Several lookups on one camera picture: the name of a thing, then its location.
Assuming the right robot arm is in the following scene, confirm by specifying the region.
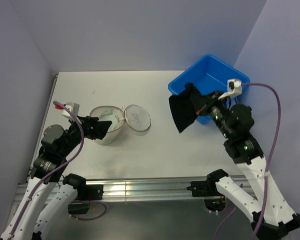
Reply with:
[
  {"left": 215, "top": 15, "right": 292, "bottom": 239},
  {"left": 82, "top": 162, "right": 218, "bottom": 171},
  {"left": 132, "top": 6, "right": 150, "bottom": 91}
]
[{"left": 169, "top": 79, "right": 300, "bottom": 240}]

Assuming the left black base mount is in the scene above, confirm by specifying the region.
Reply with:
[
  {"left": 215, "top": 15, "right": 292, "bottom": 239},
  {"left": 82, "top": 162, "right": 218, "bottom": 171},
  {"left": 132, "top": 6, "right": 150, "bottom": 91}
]
[{"left": 68, "top": 184, "right": 107, "bottom": 216}]

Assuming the pale mint bra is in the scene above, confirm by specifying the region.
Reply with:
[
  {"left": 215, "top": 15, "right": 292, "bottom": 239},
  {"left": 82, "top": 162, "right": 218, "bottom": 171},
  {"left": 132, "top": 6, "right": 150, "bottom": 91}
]
[{"left": 99, "top": 108, "right": 120, "bottom": 132}]

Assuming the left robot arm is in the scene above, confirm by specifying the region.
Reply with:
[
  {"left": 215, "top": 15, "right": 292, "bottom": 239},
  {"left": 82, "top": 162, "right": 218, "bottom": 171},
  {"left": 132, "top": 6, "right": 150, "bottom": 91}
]
[{"left": 0, "top": 116, "right": 112, "bottom": 240}]

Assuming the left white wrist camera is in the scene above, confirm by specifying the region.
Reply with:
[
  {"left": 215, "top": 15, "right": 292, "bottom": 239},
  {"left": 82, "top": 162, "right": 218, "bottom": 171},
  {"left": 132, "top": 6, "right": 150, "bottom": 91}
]
[{"left": 55, "top": 102, "right": 80, "bottom": 121}]

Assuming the blue plastic bin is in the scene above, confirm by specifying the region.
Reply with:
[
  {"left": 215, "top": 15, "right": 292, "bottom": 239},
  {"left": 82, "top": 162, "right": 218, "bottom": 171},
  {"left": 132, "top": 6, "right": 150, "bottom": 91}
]
[{"left": 168, "top": 55, "right": 254, "bottom": 134}]

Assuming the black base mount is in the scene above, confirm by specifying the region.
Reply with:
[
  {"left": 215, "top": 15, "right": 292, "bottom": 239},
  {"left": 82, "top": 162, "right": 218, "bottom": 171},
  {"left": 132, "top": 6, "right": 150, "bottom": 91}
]
[
  {"left": 186, "top": 180, "right": 223, "bottom": 198},
  {"left": 68, "top": 184, "right": 107, "bottom": 216}
]

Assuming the black garment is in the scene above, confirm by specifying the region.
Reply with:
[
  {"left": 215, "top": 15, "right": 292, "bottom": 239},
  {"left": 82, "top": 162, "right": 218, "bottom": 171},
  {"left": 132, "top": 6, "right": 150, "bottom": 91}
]
[{"left": 169, "top": 89, "right": 197, "bottom": 133}]

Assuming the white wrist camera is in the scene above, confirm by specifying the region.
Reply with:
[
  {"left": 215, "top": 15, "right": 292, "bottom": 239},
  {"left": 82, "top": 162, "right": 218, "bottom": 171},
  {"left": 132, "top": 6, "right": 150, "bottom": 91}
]
[
  {"left": 55, "top": 102, "right": 80, "bottom": 121},
  {"left": 218, "top": 78, "right": 242, "bottom": 100}
]

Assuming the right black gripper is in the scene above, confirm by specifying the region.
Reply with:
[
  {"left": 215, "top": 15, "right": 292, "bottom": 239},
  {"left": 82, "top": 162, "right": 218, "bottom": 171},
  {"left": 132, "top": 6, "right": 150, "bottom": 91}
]
[{"left": 188, "top": 89, "right": 231, "bottom": 137}]

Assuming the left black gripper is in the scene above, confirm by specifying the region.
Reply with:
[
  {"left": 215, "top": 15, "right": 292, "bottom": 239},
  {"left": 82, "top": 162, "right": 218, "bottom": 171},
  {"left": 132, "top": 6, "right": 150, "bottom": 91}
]
[{"left": 60, "top": 114, "right": 112, "bottom": 157}]

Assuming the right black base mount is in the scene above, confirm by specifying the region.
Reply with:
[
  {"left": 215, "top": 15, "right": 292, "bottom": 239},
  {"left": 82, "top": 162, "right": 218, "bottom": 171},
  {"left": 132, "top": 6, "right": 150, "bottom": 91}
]
[{"left": 186, "top": 180, "right": 223, "bottom": 198}]

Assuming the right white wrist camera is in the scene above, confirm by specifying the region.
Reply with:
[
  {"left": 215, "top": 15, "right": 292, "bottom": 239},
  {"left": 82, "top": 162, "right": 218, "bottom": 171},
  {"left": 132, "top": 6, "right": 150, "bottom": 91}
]
[{"left": 218, "top": 78, "right": 242, "bottom": 100}]

